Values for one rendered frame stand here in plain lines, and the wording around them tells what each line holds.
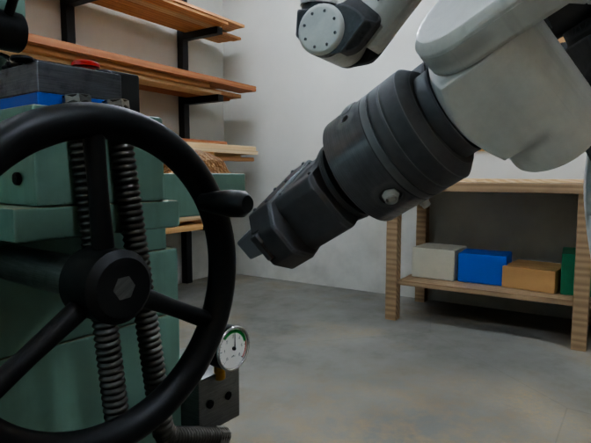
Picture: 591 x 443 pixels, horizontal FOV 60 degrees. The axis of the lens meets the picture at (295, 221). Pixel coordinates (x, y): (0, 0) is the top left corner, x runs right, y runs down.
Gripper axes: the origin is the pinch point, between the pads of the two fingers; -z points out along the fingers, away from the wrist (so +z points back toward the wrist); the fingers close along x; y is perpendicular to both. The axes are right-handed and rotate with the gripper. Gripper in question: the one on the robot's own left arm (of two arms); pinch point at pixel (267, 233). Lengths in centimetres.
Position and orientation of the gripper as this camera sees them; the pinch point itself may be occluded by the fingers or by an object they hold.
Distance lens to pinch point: 45.6
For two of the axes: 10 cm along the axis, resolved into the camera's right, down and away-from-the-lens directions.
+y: -6.3, -7.6, -1.5
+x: 3.7, -4.6, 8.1
